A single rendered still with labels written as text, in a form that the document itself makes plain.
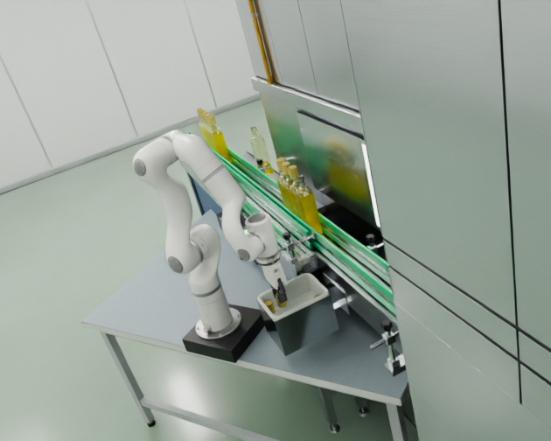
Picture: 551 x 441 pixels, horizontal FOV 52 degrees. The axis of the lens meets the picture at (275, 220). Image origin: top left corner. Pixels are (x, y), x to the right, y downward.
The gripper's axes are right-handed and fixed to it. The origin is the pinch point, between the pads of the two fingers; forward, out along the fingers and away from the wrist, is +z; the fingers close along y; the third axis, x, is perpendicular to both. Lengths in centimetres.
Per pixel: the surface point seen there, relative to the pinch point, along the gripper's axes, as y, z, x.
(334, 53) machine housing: 4, -72, -42
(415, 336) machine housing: -81, -33, -3
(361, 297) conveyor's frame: -22.6, -0.6, -20.1
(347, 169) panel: 5, -32, -39
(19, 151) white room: 608, 59, 105
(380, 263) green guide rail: -22.7, -9.7, -29.3
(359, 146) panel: -6, -44, -38
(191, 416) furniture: 56, 82, 44
